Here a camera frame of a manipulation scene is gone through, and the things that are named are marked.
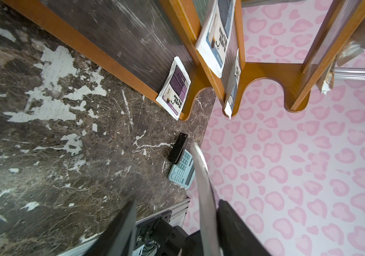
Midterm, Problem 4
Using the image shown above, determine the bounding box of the light blue calculator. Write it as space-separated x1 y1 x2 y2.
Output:
168 149 196 189

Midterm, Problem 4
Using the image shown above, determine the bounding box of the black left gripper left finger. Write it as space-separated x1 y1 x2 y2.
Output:
84 201 137 256

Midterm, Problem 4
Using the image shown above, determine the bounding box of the orange wooden three-tier shelf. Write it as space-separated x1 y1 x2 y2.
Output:
7 1 365 120

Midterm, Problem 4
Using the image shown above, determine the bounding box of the small black rectangular block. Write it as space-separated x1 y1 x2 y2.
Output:
168 133 188 164

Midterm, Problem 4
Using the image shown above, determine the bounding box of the blue coffee bag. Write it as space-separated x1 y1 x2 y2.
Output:
224 50 241 119
195 0 236 78

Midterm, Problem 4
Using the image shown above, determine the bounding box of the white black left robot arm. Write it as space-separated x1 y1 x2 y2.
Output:
85 200 269 256

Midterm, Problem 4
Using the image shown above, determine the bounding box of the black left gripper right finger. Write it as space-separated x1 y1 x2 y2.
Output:
217 199 271 256

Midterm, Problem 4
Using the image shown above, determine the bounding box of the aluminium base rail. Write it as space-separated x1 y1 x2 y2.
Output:
58 197 191 256

